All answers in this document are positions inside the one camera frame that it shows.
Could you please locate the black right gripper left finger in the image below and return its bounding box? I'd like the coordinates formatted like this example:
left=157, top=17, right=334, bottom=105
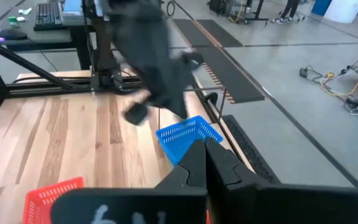
left=50, top=139, right=210, bottom=224

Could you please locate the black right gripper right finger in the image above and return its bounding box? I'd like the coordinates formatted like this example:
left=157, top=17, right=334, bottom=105
left=205, top=138, right=358, bottom=224

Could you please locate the blue plastic basket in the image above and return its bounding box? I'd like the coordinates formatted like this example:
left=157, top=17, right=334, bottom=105
left=155, top=115, right=224, bottom=166

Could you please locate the red plastic basket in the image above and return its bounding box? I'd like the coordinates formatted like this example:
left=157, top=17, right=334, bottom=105
left=22, top=176, right=86, bottom=224

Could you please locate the black hazard-striped floor mat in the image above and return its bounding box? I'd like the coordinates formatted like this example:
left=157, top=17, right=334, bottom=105
left=172, top=18, right=266, bottom=105

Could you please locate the black perforated floor grate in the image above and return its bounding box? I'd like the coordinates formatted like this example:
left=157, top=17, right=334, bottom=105
left=221, top=114, right=282, bottom=185

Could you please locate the black equipment stand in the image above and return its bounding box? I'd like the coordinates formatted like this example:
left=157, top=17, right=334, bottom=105
left=208, top=0, right=270, bottom=26

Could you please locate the computer monitor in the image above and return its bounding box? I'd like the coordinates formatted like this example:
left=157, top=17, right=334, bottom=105
left=61, top=0, right=85, bottom=18

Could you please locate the black keyboard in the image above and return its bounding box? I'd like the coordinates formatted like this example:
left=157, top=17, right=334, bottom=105
left=33, top=1, right=65, bottom=32

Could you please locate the grey desk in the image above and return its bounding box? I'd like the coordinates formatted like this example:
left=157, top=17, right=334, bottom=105
left=0, top=0, right=88, bottom=71

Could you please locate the person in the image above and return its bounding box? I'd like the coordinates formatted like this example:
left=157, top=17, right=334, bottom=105
left=270, top=0, right=301, bottom=25

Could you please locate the black computer mouse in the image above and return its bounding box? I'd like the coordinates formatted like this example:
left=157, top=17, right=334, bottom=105
left=0, top=28, right=29, bottom=42

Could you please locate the blue barrel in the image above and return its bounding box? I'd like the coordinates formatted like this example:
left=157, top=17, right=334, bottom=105
left=310, top=0, right=334, bottom=17

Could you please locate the white cylinder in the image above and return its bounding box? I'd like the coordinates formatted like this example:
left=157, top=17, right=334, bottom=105
left=323, top=0, right=358, bottom=24

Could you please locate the black aluminium table frame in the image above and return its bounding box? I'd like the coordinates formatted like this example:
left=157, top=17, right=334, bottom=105
left=0, top=29, right=155, bottom=138

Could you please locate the black floor cable bundle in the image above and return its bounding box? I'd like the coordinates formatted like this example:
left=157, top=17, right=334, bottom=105
left=299, top=65, right=358, bottom=118

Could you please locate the yellow floor cable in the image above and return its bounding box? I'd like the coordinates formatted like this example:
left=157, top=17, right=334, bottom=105
left=319, top=52, right=358, bottom=98

